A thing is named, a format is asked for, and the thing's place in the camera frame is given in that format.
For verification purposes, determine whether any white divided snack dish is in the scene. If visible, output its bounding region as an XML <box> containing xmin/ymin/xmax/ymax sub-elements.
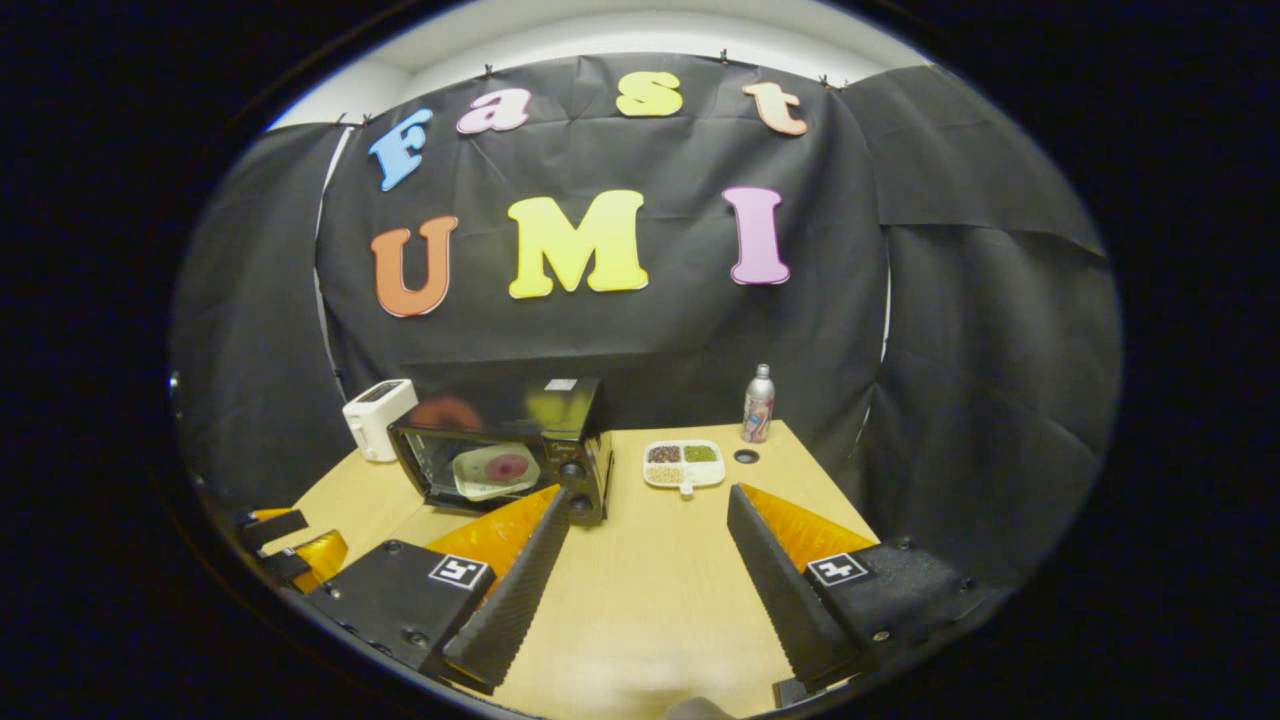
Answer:
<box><xmin>642</xmin><ymin>439</ymin><xmax>727</xmax><ymax>498</ymax></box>

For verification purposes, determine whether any black electric oven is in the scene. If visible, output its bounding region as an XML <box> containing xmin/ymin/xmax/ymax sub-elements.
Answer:
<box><xmin>388</xmin><ymin>377</ymin><xmax>614</xmax><ymax>527</ymax></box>

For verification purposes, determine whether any cream square plate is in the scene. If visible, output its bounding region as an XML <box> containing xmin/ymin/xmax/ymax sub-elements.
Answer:
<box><xmin>452</xmin><ymin>443</ymin><xmax>542</xmax><ymax>502</ymax></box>

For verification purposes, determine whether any silver drink bottle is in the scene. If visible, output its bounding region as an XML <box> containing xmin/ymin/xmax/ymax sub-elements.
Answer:
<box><xmin>742</xmin><ymin>364</ymin><xmax>776</xmax><ymax>444</ymax></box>

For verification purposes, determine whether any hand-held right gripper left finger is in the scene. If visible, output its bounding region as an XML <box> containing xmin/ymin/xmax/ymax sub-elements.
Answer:
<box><xmin>303</xmin><ymin>485</ymin><xmax>571</xmax><ymax>696</ymax></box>

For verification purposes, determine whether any black backdrop cloth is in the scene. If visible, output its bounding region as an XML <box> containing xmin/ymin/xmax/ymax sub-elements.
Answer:
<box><xmin>170</xmin><ymin>52</ymin><xmax>1123</xmax><ymax>601</ymax></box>

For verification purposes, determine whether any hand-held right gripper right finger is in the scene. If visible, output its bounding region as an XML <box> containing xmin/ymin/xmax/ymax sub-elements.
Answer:
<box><xmin>727</xmin><ymin>484</ymin><xmax>1011</xmax><ymax>706</ymax></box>

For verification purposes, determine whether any white toaster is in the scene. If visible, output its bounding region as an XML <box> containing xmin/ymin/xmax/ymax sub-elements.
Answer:
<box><xmin>342</xmin><ymin>379</ymin><xmax>419</xmax><ymax>463</ymax></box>

